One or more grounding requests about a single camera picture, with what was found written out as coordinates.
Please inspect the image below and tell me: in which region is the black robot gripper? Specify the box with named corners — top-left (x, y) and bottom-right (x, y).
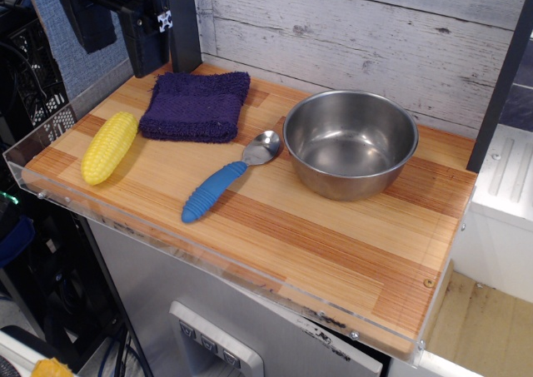
top-left (60, 0), bottom-right (172, 77)

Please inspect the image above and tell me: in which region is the stainless steel bowl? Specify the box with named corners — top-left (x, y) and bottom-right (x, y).
top-left (283, 90), bottom-right (419, 201)

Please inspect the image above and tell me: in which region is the purple folded towel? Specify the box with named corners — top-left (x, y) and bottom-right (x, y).
top-left (139, 72), bottom-right (251, 143)

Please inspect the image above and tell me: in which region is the black plastic crate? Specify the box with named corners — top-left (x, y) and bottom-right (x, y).
top-left (1, 19), bottom-right (68, 126)

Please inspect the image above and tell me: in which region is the yellow toy corn cob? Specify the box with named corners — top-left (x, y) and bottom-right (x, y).
top-left (81, 112), bottom-right (138, 186)

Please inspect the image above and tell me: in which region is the toy fridge dispenser panel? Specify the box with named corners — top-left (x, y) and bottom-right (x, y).
top-left (169, 300), bottom-right (264, 376)

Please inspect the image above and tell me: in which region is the yellow object bottom left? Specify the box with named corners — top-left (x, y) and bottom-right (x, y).
top-left (30, 358), bottom-right (74, 377)

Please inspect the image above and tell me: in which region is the white toy sink counter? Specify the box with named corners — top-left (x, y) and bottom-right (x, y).
top-left (451, 125), bottom-right (532, 302)

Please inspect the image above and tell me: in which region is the clear acrylic table guard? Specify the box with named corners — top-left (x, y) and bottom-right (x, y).
top-left (2, 46), bottom-right (455, 370)

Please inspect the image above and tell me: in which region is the dark vertical post left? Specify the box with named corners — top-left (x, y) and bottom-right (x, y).
top-left (168, 0), bottom-right (202, 72)

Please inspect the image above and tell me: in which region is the dark vertical post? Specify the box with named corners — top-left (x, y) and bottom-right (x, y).
top-left (466, 0), bottom-right (532, 173)
top-left (168, 0), bottom-right (202, 72)

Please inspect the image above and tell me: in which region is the blue handled metal spoon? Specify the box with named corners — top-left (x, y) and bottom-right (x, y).
top-left (181, 131), bottom-right (281, 223)

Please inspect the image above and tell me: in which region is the dark vertical post right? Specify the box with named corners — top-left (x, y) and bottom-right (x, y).
top-left (466, 0), bottom-right (532, 173)

